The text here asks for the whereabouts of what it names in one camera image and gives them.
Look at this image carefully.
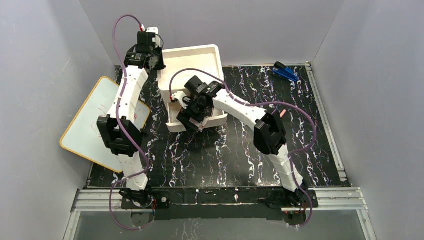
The white drawer organizer box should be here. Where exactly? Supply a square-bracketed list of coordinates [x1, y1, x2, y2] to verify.
[157, 44, 224, 133]

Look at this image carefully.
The clear eyelash case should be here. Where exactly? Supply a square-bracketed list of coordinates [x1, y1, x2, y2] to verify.
[195, 117, 209, 132]

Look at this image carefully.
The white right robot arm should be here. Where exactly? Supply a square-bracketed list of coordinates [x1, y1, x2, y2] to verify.
[169, 76, 307, 193]

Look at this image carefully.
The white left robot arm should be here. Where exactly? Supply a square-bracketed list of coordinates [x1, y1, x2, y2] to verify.
[96, 27, 166, 191]

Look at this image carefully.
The blue stapler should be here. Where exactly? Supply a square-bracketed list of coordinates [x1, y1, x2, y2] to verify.
[271, 61, 299, 83]

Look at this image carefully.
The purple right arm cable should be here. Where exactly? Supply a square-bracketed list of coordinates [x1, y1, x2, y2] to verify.
[169, 68, 318, 228]

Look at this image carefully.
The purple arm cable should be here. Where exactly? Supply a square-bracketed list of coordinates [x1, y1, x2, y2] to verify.
[109, 14, 157, 232]
[169, 68, 318, 228]

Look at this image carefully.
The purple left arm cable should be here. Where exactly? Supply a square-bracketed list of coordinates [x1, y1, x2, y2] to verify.
[109, 14, 157, 232]

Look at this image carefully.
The white board yellow frame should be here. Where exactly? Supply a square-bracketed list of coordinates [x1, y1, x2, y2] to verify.
[59, 76, 151, 175]

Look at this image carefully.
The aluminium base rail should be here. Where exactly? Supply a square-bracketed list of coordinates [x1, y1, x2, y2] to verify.
[64, 186, 376, 240]

